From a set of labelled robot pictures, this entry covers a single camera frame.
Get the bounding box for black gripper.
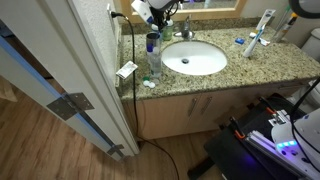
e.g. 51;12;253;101
151;1;172;33

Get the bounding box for chrome sink faucet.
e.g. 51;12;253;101
173;14;197;40

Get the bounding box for white oval sink basin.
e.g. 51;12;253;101
161;39;229;77

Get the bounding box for white blue toothbrush package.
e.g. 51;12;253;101
255;8;277;33

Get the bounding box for green soap pump bottle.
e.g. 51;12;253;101
162;19;175;42

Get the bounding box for small bottle blue cap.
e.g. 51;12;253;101
146;44;156;56

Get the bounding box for clear plastic bottle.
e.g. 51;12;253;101
148;49;163;79

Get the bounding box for small white paper packet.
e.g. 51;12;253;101
115;60;139;80

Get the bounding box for white green contact lens case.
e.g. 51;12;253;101
142;76;157;90

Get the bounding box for wooden vanity cabinet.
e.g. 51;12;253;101
121;78;314;141

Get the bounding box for white CeraVe cleanser tube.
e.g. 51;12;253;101
242;23;267;59

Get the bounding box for small white toothpaste tube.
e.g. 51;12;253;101
249;31;272;47

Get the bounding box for large metal door hinge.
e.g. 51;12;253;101
46;92;95;122

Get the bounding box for sunscreen spray bottle orange cap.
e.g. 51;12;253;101
271;12;299;44

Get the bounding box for black orange clamp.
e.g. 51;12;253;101
229;116;246;140
258;96;278;116

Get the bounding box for small metal door hinge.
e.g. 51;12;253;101
106;143;125;157

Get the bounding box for black robot cart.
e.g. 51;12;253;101
187;93;320;180

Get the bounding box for aluminium robot mounting base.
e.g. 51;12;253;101
244;109;320;180

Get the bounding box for white wall outlet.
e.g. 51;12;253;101
106;3;114;26

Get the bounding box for black power cable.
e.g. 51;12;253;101
110;10;181;180

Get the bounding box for metal cabinet handle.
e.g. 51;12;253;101
187;97;198;118
199;96;214;116

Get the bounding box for white door frame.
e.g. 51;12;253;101
0;0;141;163

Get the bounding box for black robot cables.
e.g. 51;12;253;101
289;76;320;164

